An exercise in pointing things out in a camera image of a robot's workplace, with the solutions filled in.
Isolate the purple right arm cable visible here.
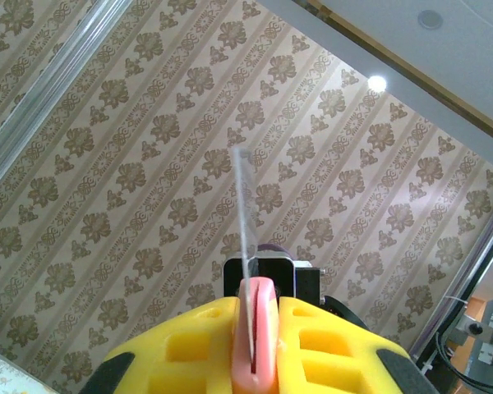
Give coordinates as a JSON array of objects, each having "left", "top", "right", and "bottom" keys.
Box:
[{"left": 255, "top": 242, "right": 291, "bottom": 258}]

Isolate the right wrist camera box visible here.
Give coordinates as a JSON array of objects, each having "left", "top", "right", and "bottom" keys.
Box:
[{"left": 223, "top": 252, "right": 296, "bottom": 299}]

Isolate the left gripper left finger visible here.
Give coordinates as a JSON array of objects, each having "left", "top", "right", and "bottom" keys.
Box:
[{"left": 80, "top": 297, "right": 242, "bottom": 394}]

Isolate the pink utility knife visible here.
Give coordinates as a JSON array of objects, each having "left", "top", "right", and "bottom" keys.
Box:
[{"left": 229, "top": 147, "right": 281, "bottom": 394}]

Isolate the round ceiling light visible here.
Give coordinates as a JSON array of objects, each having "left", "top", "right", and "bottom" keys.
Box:
[
  {"left": 417, "top": 10, "right": 444, "bottom": 30},
  {"left": 366, "top": 75, "right": 388, "bottom": 94}
]

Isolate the gold ceiling moulding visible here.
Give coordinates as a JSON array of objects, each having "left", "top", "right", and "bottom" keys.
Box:
[{"left": 303, "top": 0, "right": 493, "bottom": 147}]

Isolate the grey metal equipment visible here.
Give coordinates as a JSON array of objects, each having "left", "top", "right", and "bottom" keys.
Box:
[{"left": 449, "top": 297, "right": 493, "bottom": 377}]

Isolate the aluminium corner post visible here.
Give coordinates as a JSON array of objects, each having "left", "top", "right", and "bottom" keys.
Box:
[
  {"left": 0, "top": 0, "right": 135, "bottom": 202},
  {"left": 408, "top": 196, "right": 493, "bottom": 370}
]

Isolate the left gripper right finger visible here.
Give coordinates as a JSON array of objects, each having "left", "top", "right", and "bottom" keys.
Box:
[{"left": 277, "top": 295, "right": 432, "bottom": 394}]

